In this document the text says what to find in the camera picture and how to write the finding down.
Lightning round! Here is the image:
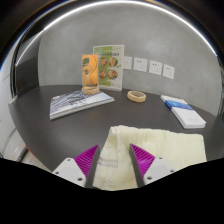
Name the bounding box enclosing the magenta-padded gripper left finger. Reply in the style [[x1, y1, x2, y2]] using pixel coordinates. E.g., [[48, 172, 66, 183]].
[[52, 143, 102, 189]]

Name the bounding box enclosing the orange sign on wooden base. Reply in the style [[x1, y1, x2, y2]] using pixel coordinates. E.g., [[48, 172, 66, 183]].
[[81, 53, 101, 96]]

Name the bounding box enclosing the grey printed magazine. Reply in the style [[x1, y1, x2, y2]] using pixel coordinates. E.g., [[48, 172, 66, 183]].
[[49, 89, 115, 121]]

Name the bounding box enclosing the white ceiling light strip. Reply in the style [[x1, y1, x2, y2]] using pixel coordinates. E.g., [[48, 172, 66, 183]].
[[13, 0, 219, 68]]

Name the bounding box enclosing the round wooden ring coaster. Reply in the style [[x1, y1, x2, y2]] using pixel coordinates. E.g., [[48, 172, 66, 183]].
[[126, 90, 147, 103]]

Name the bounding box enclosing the white book with blue stripe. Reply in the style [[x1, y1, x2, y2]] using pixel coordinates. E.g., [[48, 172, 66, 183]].
[[160, 94, 207, 130]]

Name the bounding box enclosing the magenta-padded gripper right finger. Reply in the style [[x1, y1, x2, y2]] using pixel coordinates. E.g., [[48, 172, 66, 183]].
[[128, 143, 176, 188]]

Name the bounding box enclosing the cream white towel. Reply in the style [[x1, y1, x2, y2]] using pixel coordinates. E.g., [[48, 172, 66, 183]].
[[92, 124, 208, 192]]

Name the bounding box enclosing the green menu sign stand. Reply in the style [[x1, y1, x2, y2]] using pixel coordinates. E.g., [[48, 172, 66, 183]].
[[92, 44, 125, 92]]

